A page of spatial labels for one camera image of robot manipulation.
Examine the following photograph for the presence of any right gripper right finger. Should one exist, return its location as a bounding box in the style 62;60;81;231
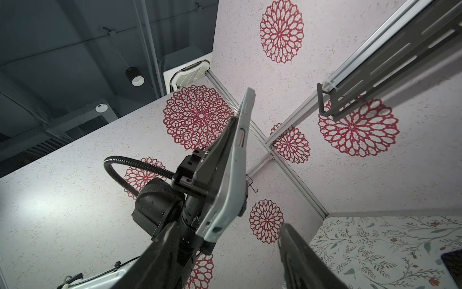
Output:
278;223;348;289

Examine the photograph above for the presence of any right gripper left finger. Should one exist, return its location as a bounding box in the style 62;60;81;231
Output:
112;222;182;289

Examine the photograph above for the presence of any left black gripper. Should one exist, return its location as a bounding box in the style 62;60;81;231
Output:
131;117;249;255

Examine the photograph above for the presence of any black phone far left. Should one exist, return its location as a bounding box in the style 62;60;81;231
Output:
197;88;256;243

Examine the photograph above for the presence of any black wire wall basket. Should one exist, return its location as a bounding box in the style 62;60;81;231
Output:
246;175;259;193

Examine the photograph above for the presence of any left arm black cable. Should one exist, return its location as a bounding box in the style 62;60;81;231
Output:
103;155;176;197

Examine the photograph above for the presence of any grey slotted wall shelf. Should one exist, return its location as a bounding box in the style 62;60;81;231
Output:
317;1;462;121

